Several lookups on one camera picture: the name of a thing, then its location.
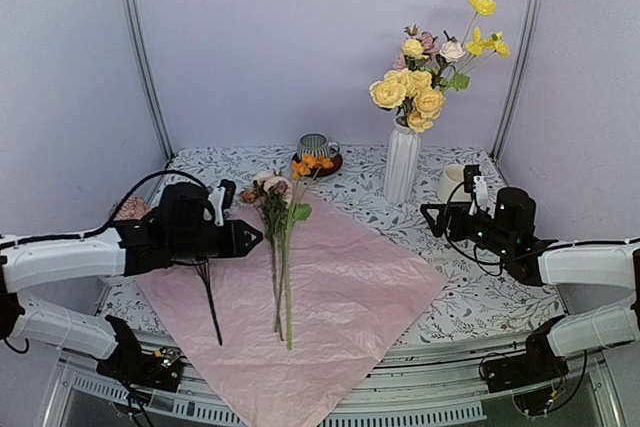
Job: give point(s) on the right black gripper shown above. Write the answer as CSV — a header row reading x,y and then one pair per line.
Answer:
x,y
459,210

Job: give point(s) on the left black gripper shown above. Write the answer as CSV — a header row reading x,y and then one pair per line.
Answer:
x,y
238,238

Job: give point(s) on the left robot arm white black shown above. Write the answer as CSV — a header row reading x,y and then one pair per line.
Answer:
x,y
31,261

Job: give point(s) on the white ribbed vase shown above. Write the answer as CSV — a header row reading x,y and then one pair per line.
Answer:
x,y
401,163

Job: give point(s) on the pink rose flower stem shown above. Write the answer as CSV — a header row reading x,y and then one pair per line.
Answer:
x,y
418,50

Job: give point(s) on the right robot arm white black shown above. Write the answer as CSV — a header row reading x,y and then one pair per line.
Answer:
x,y
610,263

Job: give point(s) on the cream mug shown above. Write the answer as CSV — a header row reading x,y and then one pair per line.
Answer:
x,y
452,176

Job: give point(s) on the purple pink wrapping paper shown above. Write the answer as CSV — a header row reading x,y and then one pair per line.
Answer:
x,y
354,293

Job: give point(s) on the floral patterned tablecloth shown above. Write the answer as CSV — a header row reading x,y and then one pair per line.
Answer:
x,y
472,305

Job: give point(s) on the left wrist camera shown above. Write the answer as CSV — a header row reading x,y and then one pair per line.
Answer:
x,y
218,200

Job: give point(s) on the aluminium frame post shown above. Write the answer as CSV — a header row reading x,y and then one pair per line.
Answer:
x,y
143,65
516,82

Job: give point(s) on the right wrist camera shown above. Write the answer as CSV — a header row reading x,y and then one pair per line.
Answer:
x,y
475,186

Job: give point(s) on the dusty pink rose stem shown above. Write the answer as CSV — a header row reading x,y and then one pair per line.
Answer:
x,y
270,194

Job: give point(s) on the yellow poppy flower stem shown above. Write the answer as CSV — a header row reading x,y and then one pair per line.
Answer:
x,y
478,47

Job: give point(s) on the front aluminium rail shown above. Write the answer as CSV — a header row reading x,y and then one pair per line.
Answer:
x,y
410,388

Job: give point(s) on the striped grey cup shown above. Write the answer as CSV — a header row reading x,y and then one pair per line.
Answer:
x,y
316,144

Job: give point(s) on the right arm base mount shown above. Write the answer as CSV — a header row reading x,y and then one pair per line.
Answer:
x,y
503,373

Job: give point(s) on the left aluminium frame post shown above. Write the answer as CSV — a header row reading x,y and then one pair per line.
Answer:
x,y
143,65

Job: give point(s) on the red patterned bowl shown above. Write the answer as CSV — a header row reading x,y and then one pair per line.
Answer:
x,y
135,208

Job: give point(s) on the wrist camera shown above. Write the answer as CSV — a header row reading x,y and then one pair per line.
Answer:
x,y
475,186
218,200

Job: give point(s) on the blue hydrangea flower stem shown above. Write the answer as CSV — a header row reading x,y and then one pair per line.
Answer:
x,y
201,265

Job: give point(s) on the cream yellow rose stem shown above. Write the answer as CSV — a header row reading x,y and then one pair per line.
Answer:
x,y
417,104

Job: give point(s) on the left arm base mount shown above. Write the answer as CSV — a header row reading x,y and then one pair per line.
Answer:
x,y
131,366

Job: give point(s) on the right aluminium frame post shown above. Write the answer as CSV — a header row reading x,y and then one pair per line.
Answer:
x,y
516,82

